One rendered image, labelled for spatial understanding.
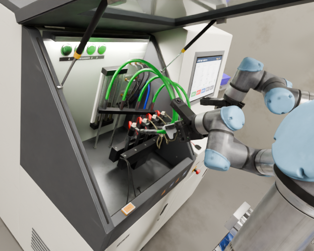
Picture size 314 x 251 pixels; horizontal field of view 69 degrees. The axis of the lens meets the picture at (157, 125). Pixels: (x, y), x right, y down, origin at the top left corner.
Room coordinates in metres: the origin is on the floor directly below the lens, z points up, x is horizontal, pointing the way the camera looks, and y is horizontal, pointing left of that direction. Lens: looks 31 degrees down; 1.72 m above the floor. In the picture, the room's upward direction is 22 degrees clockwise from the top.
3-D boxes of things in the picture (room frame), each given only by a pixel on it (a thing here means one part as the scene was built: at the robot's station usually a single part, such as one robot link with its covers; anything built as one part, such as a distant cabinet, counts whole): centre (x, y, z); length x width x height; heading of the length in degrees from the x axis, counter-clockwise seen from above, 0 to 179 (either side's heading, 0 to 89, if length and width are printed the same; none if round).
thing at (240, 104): (0.86, -0.24, 1.38); 0.09 x 0.08 x 0.12; 64
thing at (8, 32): (1.41, 0.36, 0.75); 1.40 x 0.28 x 1.50; 154
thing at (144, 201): (0.79, -0.11, 0.87); 0.62 x 0.04 x 0.16; 154
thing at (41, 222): (0.91, 0.13, 0.39); 0.70 x 0.58 x 0.79; 154
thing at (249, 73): (0.87, -0.24, 1.54); 0.09 x 0.08 x 0.11; 84
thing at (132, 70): (1.23, 0.23, 1.20); 0.13 x 0.03 x 0.31; 154
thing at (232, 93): (0.87, -0.23, 1.46); 0.08 x 0.08 x 0.05
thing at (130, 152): (1.00, 0.05, 0.91); 0.34 x 0.10 x 0.15; 154
